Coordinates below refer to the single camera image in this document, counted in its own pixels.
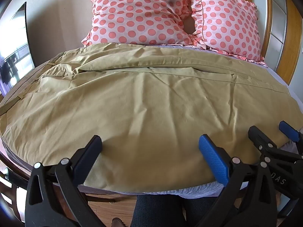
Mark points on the person's right leg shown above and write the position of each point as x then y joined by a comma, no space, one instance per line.
201,209

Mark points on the khaki pants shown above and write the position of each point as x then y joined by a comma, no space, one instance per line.
146,113

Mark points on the dark wooden bed frame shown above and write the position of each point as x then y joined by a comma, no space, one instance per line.
19,162

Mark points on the person's left leg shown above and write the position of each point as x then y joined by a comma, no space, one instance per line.
153,211

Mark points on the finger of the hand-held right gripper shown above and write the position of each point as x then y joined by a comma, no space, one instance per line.
287,129
256,134

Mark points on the person's leg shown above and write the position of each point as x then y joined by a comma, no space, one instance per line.
153,211
201,209

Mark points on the wooden headboard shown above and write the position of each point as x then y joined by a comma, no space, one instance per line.
292,40

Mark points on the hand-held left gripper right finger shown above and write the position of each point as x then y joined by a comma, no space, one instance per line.
213,157

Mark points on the pink polka dot pillow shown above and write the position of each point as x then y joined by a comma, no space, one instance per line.
139,11
229,21

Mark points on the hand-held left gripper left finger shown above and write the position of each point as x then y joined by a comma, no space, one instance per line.
88,156

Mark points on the white bed sheet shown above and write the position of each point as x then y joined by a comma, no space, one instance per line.
196,193

